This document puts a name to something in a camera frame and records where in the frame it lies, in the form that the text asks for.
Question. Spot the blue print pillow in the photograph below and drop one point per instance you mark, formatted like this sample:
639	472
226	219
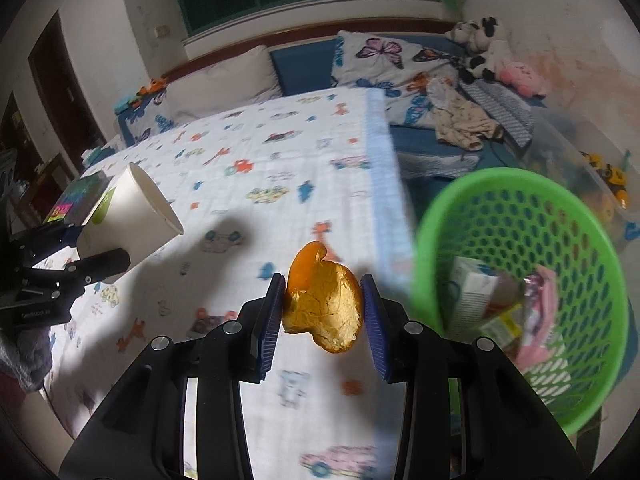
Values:
145	127

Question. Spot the dark wooden door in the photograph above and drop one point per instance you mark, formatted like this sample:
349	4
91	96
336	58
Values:
65	90

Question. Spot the blue striped cloth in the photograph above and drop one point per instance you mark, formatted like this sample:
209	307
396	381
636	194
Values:
505	107

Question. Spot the orange peel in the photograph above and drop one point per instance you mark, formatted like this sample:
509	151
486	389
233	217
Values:
325	305

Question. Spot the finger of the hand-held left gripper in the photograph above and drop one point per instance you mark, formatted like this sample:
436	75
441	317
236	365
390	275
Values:
47	240
95	265

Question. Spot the person's left hand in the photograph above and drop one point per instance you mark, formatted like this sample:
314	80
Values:
22	360

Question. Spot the blue and white carton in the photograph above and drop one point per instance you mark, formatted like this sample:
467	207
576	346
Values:
470	292

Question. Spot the green plastic basket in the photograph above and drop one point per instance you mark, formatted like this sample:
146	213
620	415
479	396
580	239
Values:
590	280

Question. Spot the orange toy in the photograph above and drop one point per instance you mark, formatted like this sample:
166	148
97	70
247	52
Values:
152	87

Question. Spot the beige printed baby clothing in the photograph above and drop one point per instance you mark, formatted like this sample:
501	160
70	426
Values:
462	117

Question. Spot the pink packet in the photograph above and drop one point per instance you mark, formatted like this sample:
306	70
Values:
540	320

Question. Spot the yellow toy truck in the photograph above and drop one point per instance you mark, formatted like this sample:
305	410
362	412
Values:
612	177

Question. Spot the cow plush toy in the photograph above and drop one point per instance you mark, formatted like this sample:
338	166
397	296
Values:
475	42

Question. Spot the clear plastic storage box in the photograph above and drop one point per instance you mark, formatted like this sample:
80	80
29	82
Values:
565	145

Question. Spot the plain white pillow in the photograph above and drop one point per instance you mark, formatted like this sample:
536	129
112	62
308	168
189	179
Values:
225	80

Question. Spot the wooden headboard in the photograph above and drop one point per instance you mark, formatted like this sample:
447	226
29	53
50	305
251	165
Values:
280	40

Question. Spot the dark wooden shelf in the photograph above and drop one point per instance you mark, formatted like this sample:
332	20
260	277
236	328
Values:
25	170

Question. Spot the white paper cup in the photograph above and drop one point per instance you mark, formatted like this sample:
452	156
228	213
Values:
135	215

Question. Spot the blue bed sheet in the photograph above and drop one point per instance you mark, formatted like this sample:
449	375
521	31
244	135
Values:
300	67

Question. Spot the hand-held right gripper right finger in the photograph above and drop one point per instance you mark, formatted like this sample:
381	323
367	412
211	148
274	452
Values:
375	330

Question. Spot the colourful small book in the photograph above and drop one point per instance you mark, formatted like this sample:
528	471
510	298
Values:
75	200

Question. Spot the teal toy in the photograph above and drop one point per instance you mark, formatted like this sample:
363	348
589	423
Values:
127	102

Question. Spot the butterfly print pillow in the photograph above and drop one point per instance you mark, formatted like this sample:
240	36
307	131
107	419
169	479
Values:
380	60

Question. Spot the pink plush toy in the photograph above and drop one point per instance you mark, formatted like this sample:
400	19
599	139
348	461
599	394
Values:
522	77

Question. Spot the wall switch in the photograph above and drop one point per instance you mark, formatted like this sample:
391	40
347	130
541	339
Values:
161	31

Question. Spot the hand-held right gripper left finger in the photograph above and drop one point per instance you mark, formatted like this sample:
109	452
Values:
267	330

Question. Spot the printed white blanket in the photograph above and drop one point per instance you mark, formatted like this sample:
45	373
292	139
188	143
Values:
280	170

